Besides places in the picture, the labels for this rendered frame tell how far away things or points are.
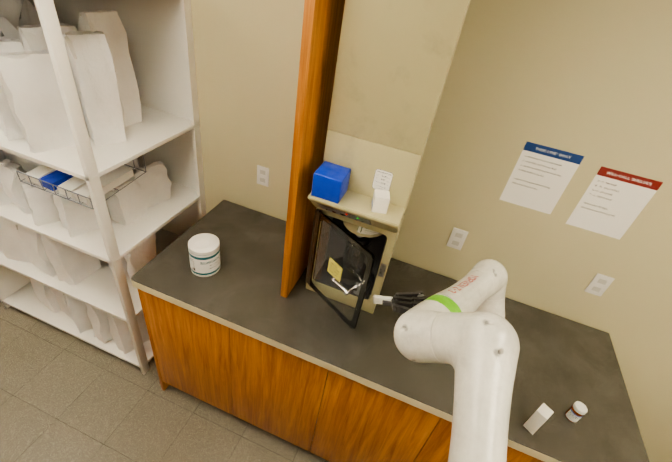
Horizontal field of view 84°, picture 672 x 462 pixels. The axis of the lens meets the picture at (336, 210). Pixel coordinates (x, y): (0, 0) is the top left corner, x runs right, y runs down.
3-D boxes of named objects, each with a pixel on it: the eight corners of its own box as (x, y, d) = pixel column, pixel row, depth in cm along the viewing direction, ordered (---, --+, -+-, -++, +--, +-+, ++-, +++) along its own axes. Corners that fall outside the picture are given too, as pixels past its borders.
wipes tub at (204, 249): (202, 253, 176) (200, 229, 167) (226, 263, 173) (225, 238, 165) (184, 271, 166) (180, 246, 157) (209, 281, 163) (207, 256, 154)
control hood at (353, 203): (316, 203, 141) (319, 180, 135) (399, 230, 134) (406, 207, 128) (304, 219, 132) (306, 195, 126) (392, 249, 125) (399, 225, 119)
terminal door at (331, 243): (308, 282, 164) (318, 209, 141) (355, 330, 147) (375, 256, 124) (306, 283, 164) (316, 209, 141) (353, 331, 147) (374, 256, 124)
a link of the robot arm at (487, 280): (424, 327, 103) (462, 342, 95) (425, 289, 100) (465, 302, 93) (478, 282, 128) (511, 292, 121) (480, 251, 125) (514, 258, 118)
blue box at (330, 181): (321, 182, 134) (324, 160, 129) (347, 190, 132) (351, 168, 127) (310, 195, 126) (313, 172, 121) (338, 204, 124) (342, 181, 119)
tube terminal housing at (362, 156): (325, 254, 187) (349, 107, 143) (386, 276, 181) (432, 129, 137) (304, 288, 168) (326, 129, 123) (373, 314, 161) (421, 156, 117)
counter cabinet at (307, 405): (228, 306, 267) (224, 205, 216) (521, 428, 226) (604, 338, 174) (161, 389, 214) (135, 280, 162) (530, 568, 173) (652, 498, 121)
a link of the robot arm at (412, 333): (438, 376, 80) (423, 322, 80) (391, 369, 89) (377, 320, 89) (473, 339, 93) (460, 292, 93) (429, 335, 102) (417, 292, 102)
